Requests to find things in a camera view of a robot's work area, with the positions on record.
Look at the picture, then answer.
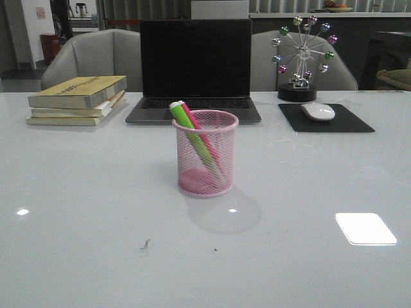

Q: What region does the ferris wheel desk ornament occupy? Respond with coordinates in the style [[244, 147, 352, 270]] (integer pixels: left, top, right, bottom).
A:
[[272, 15, 336, 102]]

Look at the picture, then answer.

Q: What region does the grey armchair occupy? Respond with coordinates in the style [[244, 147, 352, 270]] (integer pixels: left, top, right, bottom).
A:
[[40, 29, 143, 92], [250, 30, 358, 91]]

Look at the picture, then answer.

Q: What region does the olive cushion seat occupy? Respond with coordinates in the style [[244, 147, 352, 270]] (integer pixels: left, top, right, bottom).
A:
[[376, 69, 410, 91]]

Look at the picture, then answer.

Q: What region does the left grey armchair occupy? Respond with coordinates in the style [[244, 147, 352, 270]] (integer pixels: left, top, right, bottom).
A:
[[40, 29, 143, 92]]

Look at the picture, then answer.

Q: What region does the top yellow book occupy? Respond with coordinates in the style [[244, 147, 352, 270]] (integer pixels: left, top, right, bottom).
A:
[[28, 76, 127, 109]]

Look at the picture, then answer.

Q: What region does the black mouse pad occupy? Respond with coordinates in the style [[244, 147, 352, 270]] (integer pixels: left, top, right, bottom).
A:
[[279, 103, 375, 133]]

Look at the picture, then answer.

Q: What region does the red trash bin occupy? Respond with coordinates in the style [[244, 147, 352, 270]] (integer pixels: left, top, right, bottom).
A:
[[40, 33, 61, 65]]

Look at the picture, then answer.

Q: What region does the person in dark clothes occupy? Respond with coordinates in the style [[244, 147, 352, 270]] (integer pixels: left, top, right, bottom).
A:
[[50, 0, 73, 44]]

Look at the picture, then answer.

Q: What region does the middle cream book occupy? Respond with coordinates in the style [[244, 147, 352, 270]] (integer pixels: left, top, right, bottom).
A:
[[31, 90, 125, 118]]

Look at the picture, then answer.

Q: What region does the white computer mouse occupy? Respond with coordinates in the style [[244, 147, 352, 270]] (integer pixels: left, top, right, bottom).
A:
[[301, 102, 335, 121]]

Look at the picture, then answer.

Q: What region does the grey laptop computer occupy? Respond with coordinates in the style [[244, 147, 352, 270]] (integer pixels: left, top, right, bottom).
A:
[[125, 19, 261, 124]]

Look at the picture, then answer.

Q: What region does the bottom cream book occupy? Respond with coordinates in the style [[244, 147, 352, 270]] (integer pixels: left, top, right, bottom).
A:
[[26, 109, 113, 126]]

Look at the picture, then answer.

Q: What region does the fruit bowl on counter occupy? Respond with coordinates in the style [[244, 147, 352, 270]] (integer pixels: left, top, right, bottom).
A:
[[322, 0, 352, 13]]

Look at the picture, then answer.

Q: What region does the cream book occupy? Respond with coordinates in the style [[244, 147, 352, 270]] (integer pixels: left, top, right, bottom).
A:
[[26, 109, 113, 126], [31, 90, 125, 118]]

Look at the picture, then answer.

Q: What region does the green highlighter pen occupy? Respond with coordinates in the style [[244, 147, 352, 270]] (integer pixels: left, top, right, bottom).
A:
[[170, 100, 224, 181]]

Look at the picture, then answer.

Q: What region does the right grey armchair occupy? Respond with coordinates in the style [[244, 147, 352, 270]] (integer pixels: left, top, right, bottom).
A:
[[250, 30, 358, 91]]

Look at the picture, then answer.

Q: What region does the pink mesh pen holder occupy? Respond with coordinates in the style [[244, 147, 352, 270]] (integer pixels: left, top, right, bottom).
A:
[[172, 110, 239, 197]]

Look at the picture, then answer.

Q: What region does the pink highlighter pen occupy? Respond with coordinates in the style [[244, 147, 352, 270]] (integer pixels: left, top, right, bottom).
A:
[[182, 102, 222, 170]]

